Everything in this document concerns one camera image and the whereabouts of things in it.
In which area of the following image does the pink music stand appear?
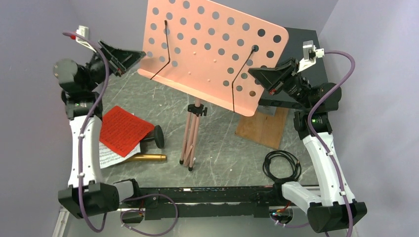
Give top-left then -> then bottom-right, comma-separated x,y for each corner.
138,0 -> 289,170

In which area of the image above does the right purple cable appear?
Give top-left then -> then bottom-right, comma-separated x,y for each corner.
307,50 -> 356,237

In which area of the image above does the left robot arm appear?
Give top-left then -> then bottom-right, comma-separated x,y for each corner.
53,41 -> 146,219

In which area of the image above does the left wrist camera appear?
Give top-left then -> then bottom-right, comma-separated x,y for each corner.
70,25 -> 96,53

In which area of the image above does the wooden board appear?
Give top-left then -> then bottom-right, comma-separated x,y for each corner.
235,108 -> 289,149

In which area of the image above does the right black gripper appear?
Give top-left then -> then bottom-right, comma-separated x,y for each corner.
249,57 -> 313,111

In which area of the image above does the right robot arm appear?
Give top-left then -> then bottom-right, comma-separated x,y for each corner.
248,59 -> 367,236

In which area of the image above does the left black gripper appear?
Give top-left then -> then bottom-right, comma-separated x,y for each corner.
84,39 -> 145,92

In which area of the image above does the black round-base stand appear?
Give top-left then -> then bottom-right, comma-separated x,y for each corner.
140,125 -> 165,149

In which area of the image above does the dark teal amplifier box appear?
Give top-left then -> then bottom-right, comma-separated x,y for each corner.
258,27 -> 328,109

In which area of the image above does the white sheet music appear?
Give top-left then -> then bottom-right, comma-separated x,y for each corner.
99,142 -> 141,169

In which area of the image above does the coiled black cable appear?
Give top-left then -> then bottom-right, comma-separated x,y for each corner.
262,150 -> 302,181

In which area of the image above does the gold metal tube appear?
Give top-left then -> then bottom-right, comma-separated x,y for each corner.
124,154 -> 167,162

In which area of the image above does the red sheet music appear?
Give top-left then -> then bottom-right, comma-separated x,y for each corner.
99,106 -> 155,157

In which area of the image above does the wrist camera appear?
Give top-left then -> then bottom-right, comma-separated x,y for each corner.
297,40 -> 325,73
70,25 -> 96,53

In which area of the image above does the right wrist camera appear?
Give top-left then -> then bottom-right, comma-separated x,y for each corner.
297,40 -> 325,73

